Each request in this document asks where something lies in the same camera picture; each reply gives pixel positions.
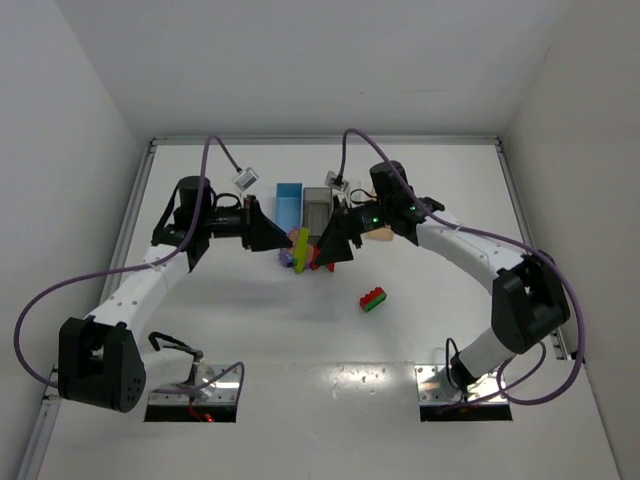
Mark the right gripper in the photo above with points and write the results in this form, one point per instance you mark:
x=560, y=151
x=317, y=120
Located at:
x=345, y=226

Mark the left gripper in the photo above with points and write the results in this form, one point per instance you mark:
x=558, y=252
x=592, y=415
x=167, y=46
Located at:
x=250, y=223

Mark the lime green lego brick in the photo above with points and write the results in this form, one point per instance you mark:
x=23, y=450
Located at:
x=303, y=252

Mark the red and green lego block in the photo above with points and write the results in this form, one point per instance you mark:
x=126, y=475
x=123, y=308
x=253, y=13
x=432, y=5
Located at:
x=372, y=299

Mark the purple lego brick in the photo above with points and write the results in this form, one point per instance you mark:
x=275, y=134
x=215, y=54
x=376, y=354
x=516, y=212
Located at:
x=295, y=235

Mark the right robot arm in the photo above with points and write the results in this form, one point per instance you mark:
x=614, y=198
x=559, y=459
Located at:
x=527, y=298

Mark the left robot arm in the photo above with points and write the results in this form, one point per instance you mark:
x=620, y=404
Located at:
x=99, y=358

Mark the blue container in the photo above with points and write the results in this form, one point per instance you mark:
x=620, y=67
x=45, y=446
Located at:
x=288, y=206

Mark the dark grey container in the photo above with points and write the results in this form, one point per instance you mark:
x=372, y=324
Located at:
x=317, y=209

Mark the amber container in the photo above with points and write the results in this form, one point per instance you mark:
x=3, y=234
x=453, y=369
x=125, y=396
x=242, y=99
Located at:
x=383, y=234

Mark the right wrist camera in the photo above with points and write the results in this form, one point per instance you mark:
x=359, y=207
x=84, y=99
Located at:
x=336, y=182

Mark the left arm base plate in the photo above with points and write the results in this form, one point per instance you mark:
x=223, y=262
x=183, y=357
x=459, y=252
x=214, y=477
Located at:
x=215, y=386

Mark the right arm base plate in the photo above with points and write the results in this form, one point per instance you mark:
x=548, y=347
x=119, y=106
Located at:
x=435, y=390

